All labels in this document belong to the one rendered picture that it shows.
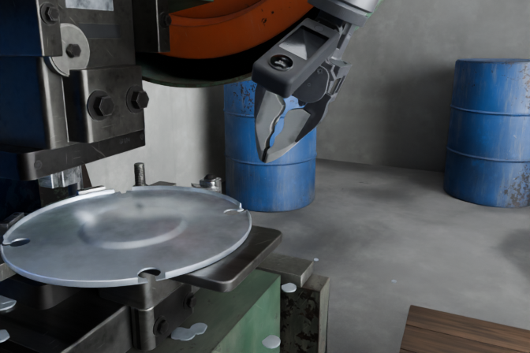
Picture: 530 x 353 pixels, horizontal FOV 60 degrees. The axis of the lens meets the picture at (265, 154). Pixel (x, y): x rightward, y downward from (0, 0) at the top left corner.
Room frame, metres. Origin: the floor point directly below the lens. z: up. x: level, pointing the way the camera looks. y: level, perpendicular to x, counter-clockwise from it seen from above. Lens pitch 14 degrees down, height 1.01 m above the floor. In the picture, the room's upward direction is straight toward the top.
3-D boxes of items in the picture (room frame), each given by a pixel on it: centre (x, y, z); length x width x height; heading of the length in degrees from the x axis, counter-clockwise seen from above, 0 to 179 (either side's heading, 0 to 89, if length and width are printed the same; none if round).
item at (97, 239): (0.53, 0.16, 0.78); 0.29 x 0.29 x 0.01
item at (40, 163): (0.59, 0.28, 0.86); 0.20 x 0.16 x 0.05; 155
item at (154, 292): (0.51, 0.12, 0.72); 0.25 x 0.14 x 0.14; 65
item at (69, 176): (0.58, 0.27, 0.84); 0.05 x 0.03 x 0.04; 155
